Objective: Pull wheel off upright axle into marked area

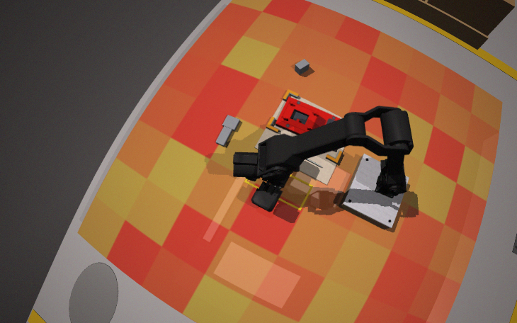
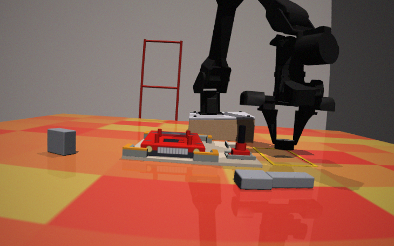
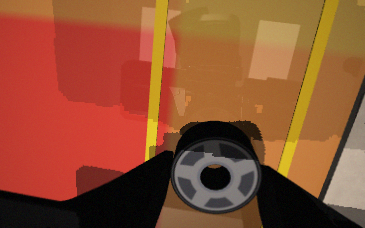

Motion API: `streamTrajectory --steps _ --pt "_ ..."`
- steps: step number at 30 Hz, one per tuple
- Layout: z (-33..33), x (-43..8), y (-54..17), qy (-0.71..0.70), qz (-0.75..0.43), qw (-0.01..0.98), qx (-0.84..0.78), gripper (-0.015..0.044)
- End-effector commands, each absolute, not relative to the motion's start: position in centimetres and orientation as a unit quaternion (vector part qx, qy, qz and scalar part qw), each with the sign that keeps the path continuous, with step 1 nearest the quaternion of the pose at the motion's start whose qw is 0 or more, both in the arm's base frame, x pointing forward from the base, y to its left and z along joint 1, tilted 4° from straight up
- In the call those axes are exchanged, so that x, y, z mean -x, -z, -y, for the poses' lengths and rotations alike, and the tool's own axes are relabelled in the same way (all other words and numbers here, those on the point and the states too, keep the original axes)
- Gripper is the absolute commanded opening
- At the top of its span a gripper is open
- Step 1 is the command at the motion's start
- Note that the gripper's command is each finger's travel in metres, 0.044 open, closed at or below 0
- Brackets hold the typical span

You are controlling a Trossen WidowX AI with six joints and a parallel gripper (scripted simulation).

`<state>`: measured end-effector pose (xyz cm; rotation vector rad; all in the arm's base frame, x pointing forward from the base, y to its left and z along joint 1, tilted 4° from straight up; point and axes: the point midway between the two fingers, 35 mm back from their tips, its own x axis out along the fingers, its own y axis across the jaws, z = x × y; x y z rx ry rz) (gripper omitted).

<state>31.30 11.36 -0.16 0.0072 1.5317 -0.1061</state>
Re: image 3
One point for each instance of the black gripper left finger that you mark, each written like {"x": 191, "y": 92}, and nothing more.
{"x": 133, "y": 200}

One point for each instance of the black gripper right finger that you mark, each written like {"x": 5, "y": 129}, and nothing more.
{"x": 284, "y": 204}

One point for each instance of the yellow tape outline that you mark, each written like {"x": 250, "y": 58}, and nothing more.
{"x": 317, "y": 52}

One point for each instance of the black wheel with grey hub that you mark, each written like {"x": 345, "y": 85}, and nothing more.
{"x": 215, "y": 190}

